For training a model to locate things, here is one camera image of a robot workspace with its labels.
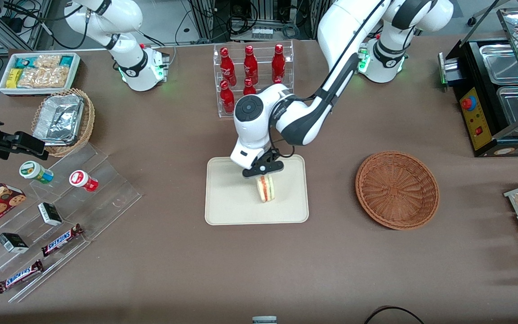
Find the small black box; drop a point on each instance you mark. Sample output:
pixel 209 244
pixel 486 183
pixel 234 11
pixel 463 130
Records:
pixel 12 243
pixel 50 214

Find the clear bag of crackers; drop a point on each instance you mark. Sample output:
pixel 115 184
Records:
pixel 45 76

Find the small grey object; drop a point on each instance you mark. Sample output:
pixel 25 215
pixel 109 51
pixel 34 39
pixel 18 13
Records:
pixel 264 320

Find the triangular sandwich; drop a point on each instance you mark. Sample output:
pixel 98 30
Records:
pixel 265 189

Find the green lidded cup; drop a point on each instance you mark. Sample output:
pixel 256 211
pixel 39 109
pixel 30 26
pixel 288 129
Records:
pixel 34 171

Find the teal snack packet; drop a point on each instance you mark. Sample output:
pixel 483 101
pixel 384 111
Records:
pixel 27 62

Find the yellow snack pack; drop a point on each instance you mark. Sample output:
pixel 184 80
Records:
pixel 14 78

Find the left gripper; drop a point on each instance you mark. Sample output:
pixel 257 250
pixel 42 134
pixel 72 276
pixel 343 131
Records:
pixel 269 155

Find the clear acrylic stepped display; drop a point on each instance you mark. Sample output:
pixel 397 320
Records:
pixel 106 189

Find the red cola bottle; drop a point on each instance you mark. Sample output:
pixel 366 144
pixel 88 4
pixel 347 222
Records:
pixel 226 99
pixel 278 63
pixel 250 65
pixel 277 81
pixel 249 87
pixel 227 67

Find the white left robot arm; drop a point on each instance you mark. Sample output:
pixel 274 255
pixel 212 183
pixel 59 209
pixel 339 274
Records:
pixel 344 27

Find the white plastic snack bin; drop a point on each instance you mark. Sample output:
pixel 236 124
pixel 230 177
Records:
pixel 5 90

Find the white power strip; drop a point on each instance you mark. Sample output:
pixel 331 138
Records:
pixel 262 33

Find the snickers bar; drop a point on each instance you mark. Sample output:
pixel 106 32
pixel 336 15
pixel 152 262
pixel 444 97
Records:
pixel 61 240
pixel 20 276

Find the brown wicker basket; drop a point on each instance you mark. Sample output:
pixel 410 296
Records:
pixel 396 191

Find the cream plastic tray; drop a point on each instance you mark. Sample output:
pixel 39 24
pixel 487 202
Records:
pixel 232 198

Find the black food warmer machine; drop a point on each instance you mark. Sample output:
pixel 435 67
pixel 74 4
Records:
pixel 479 130

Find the light wicker basket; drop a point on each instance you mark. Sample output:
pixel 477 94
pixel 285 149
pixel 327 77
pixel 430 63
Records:
pixel 89 121

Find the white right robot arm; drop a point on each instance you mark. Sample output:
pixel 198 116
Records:
pixel 131 60

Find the clear acrylic bottle rack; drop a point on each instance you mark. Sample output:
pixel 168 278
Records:
pixel 217 81

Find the stacked foil containers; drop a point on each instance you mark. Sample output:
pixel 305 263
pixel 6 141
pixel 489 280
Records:
pixel 59 119

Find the red lidded cup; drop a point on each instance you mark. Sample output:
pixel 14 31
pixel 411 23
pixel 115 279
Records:
pixel 82 180

